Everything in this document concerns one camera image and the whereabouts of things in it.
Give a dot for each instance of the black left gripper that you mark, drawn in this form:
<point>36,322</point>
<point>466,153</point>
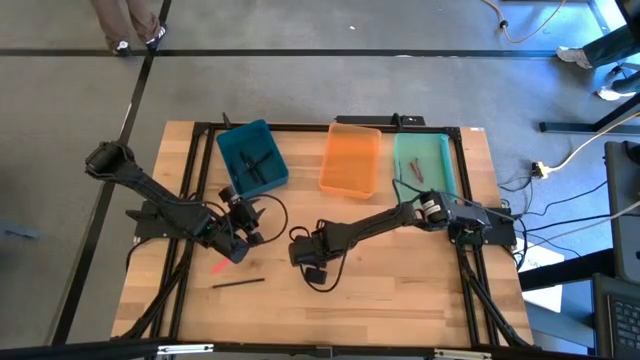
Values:
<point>244,217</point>

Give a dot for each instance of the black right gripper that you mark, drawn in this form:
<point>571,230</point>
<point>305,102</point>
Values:
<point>310,250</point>

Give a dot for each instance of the dark blue plastic bin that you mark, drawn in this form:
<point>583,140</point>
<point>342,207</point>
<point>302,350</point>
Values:
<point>230,155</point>

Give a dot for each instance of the pink pen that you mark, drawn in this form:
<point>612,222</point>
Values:
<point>220,266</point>

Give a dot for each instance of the black pencil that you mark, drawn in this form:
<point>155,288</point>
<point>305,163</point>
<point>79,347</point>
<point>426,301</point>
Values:
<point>240,283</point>

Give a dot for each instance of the long red pencil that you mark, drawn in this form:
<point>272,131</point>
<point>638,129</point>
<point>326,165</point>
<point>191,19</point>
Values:
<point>419,171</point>

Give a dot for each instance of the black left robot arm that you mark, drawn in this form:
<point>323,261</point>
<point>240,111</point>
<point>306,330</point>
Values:
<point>150,192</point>

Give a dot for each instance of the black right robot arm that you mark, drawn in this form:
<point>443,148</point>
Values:
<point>370,227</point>

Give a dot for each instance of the orange translucent plastic bin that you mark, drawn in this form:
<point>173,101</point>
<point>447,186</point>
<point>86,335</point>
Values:
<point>350,160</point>

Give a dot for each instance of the black mounting bar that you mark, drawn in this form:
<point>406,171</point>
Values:
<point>370,120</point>

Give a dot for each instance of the light turquoise plastic bin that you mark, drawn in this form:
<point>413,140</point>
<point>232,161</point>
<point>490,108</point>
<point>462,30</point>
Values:
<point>435,160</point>

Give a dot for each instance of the black gantry beam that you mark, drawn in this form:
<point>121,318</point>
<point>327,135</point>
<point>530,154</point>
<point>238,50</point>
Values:
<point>100,350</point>

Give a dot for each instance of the person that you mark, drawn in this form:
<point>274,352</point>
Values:
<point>135,20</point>
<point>575,57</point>

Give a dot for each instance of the white paper sheet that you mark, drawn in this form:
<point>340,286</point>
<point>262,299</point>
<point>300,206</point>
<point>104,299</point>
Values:
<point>545,300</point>

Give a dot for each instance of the yellow power strip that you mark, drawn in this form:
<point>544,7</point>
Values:
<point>540,170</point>

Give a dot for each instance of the black desk leg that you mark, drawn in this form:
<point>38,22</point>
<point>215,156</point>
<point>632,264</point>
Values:
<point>565,272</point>

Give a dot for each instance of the black office desk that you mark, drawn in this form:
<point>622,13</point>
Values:
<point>575,127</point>

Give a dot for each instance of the grey equipment case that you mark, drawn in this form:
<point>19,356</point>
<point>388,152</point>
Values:
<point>625,210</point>

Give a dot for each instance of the dark laptop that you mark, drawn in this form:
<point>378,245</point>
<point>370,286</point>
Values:
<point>620,325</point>

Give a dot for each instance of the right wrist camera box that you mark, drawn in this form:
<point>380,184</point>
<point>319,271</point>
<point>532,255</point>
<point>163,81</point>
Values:
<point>316,276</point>

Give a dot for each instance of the black aluminium table frame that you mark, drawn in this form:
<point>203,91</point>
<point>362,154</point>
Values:
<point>305,127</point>

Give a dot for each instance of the table-level camera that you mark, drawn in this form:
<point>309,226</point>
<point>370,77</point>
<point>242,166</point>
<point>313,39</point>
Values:
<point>324,352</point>

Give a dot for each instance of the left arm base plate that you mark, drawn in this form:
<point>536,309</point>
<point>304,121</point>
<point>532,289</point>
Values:
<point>150,230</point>

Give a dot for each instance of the silver bracket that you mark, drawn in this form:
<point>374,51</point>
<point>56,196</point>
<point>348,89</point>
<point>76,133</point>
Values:
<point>462,355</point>
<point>185,349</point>

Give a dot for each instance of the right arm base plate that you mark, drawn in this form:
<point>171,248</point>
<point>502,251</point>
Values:
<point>502,235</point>

